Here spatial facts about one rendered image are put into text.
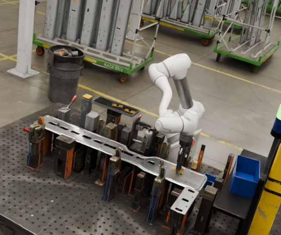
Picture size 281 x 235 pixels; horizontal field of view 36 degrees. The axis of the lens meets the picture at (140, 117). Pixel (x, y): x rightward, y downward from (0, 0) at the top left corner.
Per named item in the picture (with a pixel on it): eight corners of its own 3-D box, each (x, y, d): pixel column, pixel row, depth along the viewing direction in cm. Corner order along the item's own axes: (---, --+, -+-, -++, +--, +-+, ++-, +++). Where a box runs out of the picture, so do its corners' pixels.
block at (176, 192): (159, 226, 293) (167, 193, 281) (165, 217, 303) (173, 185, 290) (172, 232, 290) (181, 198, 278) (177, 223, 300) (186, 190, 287)
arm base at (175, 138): (168, 143, 384) (165, 137, 383) (189, 134, 374) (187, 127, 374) (161, 148, 367) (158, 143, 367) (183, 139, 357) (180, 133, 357)
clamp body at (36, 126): (23, 168, 327) (25, 126, 312) (35, 160, 340) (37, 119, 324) (34, 173, 324) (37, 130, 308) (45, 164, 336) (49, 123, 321)
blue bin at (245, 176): (229, 192, 285) (234, 176, 280) (232, 169, 312) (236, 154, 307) (254, 199, 282) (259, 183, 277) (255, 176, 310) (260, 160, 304)
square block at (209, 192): (191, 233, 293) (203, 190, 277) (195, 226, 300) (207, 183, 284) (202, 238, 290) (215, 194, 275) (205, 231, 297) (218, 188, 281)
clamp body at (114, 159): (99, 199, 309) (105, 158, 294) (107, 191, 319) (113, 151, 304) (110, 204, 306) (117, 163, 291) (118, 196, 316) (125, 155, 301)
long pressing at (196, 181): (29, 124, 329) (29, 123, 328) (46, 115, 348) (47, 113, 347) (199, 193, 285) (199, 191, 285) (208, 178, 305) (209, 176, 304)
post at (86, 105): (75, 144, 371) (80, 98, 352) (79, 141, 377) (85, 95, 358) (82, 147, 368) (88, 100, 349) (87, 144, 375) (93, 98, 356)
